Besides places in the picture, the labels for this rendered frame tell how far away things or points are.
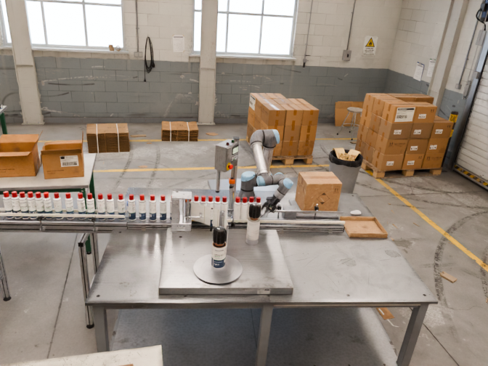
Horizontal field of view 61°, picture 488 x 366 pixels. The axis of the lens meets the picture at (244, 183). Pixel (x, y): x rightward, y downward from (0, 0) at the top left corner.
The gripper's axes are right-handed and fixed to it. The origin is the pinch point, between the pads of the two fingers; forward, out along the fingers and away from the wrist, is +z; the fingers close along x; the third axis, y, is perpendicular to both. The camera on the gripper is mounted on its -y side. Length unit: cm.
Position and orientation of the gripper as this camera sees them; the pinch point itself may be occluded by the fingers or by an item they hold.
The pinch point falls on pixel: (261, 215)
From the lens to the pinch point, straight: 317.7
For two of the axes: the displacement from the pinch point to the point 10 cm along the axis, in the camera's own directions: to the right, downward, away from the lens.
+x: 8.2, 4.8, 3.1
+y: 0.9, 4.2, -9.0
